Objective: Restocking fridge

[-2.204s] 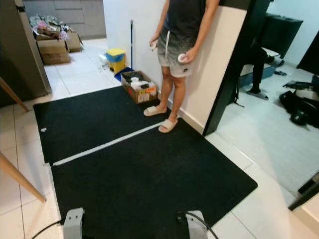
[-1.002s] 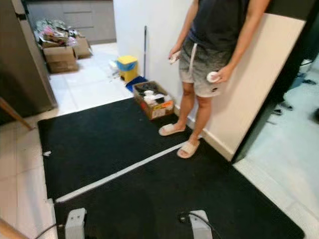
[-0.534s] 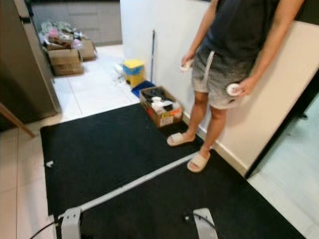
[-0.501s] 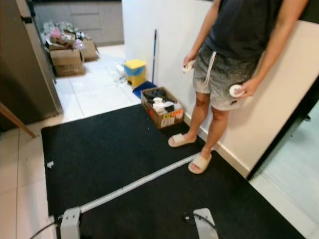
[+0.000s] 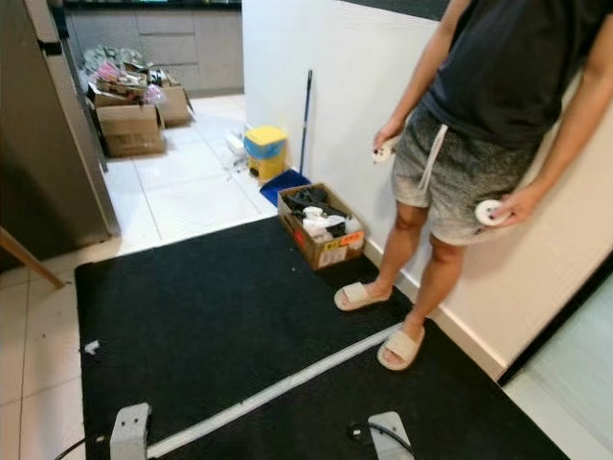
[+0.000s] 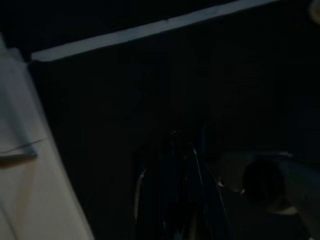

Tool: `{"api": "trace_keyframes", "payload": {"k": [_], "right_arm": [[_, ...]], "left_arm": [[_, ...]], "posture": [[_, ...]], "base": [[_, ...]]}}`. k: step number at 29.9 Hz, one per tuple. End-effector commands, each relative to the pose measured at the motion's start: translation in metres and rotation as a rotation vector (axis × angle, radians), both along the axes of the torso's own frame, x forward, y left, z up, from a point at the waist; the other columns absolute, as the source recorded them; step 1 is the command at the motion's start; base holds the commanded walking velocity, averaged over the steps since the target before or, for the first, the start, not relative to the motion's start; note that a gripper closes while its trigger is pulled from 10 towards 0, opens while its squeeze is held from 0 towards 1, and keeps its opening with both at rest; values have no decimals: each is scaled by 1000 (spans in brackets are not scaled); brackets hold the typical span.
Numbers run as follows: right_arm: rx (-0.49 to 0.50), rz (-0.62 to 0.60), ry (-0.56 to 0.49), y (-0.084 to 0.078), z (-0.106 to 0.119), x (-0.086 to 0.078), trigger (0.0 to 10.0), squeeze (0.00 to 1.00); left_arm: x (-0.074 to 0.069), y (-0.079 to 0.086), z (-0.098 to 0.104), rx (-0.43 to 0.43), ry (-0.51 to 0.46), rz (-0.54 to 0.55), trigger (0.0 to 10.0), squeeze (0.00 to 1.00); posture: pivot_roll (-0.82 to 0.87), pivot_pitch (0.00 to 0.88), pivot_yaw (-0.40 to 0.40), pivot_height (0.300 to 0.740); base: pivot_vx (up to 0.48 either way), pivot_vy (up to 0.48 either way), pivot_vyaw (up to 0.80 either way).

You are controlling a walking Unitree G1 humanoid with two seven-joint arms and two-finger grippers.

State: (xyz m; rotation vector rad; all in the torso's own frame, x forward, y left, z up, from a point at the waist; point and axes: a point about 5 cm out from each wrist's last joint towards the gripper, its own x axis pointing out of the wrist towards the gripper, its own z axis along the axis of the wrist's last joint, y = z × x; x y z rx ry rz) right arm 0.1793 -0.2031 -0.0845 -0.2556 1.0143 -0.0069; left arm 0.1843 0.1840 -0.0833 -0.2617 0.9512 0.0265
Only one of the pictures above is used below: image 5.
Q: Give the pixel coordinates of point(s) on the person's left hand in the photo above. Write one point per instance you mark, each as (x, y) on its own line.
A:
(529, 204)

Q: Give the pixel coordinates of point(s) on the person's right hand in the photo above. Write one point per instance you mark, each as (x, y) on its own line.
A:
(390, 132)

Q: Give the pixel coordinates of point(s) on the white handheld controller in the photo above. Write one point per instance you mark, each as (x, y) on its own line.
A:
(490, 212)
(383, 151)

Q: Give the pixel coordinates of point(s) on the person's right forearm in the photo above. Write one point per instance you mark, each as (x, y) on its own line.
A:
(426, 67)

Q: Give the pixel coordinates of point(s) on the person's left forearm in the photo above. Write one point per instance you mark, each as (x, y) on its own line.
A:
(575, 125)

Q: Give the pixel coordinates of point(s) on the blue broom stick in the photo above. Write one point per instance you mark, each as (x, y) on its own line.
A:
(306, 120)

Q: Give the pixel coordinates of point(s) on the blue dustpan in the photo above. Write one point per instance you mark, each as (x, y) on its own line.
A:
(283, 184)

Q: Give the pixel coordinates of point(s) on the person in grey shorts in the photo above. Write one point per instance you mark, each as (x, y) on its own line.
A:
(498, 77)

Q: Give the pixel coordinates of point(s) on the yellow and blue bin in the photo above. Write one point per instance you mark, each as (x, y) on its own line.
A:
(265, 151)

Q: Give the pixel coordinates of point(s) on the open cardboard box orange label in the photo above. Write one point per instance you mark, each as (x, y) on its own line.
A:
(326, 251)

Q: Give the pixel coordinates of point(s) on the beige slipper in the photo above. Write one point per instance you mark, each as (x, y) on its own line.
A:
(400, 350)
(361, 295)

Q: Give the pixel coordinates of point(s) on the large cluttered cardboard box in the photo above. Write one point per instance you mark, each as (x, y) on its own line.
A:
(129, 132)

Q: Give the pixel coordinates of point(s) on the crumpled green bag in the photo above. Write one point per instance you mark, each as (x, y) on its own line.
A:
(120, 57)

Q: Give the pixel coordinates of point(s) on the pink and clear plastic bag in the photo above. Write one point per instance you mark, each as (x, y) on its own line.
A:
(153, 94)

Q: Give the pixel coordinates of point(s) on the grey kitchen cabinets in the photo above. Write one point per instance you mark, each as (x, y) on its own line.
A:
(192, 48)

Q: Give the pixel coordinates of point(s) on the small brown cardboard box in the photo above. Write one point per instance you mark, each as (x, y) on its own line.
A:
(175, 107)

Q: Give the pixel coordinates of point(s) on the black floor mat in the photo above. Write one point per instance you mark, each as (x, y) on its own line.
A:
(230, 307)

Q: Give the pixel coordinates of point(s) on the long white tape strip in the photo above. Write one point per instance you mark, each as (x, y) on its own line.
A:
(268, 391)

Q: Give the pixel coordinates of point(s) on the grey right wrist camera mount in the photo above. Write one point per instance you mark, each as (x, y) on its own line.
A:
(391, 438)

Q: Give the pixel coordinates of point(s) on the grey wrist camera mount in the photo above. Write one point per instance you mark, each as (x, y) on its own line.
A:
(129, 431)
(391, 438)

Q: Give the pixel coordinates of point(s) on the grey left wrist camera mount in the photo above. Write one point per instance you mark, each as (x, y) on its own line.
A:
(129, 431)

